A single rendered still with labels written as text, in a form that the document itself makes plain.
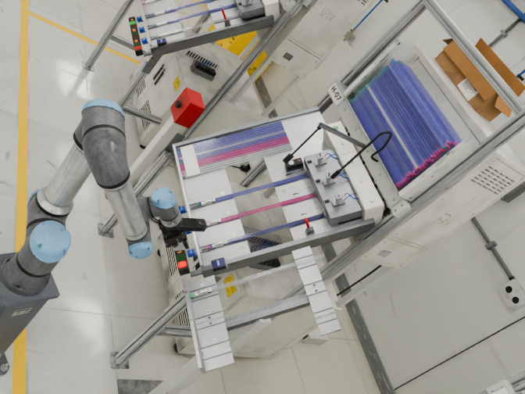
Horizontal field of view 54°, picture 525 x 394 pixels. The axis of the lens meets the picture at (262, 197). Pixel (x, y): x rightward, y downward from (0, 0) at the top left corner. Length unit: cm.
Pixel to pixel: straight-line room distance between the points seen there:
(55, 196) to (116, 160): 34
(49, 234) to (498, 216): 266
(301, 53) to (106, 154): 205
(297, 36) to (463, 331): 206
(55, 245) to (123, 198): 28
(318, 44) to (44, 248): 217
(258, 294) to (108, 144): 116
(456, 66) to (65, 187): 174
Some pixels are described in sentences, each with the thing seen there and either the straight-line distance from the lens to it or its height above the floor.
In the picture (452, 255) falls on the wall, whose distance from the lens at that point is 360.
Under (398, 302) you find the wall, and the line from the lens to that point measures 376.
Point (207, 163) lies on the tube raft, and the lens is 234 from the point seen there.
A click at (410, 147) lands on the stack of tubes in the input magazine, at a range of 206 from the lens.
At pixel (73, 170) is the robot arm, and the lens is 163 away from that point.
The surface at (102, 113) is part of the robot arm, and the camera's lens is 150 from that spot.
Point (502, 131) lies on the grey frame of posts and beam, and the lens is 198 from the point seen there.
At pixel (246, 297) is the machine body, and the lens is 231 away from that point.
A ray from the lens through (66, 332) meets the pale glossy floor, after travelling 251.
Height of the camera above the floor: 203
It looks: 30 degrees down
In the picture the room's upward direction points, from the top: 46 degrees clockwise
